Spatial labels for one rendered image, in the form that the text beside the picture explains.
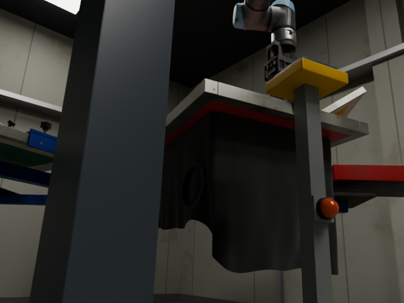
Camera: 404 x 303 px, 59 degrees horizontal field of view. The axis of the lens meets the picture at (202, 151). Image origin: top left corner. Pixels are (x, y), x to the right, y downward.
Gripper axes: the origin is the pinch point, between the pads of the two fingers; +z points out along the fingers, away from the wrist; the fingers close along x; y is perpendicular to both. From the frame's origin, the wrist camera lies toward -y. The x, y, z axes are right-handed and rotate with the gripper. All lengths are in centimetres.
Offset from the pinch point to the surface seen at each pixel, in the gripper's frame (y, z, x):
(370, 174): -102, -6, -58
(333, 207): 12.8, 33.3, 25.2
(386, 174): -109, -7, -53
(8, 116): 107, -119, -389
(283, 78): 18.6, 4.9, 19.4
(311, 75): 15.2, 5.6, 24.4
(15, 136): 73, 2, -67
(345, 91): -229, -145, -178
